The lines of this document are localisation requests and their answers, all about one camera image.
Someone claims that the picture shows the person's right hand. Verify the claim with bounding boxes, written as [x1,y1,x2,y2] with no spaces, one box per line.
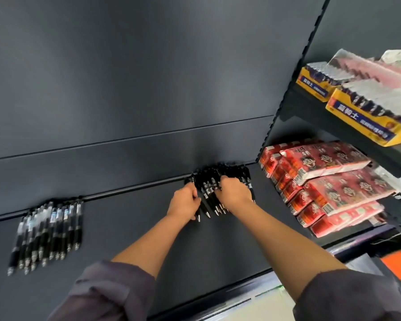
[215,176,254,214]

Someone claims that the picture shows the person's left hand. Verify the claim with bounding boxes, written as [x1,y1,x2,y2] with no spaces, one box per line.
[166,182,202,225]

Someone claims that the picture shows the aligned bundle of black pens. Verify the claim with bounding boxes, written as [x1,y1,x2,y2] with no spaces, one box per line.
[184,161,256,223]

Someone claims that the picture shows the row of clear-barrel pens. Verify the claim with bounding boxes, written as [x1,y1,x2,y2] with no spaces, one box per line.
[6,198,85,276]

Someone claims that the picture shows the person's right forearm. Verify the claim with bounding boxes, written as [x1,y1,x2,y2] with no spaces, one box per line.
[235,198,348,301]

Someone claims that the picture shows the person's left forearm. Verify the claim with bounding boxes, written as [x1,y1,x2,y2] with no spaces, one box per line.
[112,214,188,278]

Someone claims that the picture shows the grey left sleeve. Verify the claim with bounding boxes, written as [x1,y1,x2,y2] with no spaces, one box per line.
[48,260,156,321]

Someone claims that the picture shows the grey sleeve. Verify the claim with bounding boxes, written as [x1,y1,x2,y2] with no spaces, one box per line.
[293,269,401,321]
[48,260,156,321]

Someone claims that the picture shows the yellow blue battery box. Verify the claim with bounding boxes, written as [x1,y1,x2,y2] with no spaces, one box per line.
[326,79,401,148]
[295,62,353,103]

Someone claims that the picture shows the dark grey shelf unit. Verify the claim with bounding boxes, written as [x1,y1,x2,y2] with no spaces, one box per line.
[0,0,331,321]

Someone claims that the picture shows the grey right sleeve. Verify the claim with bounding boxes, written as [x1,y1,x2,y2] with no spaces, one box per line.
[293,269,401,321]

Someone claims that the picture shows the white plastic wrapper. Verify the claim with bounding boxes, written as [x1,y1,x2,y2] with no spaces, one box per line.
[374,165,401,198]

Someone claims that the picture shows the plastic-wrapped red packets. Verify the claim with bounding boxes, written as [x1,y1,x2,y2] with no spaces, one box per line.
[327,49,401,89]

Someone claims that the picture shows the black stocked shelf unit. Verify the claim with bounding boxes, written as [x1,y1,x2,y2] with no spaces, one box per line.
[257,0,401,264]

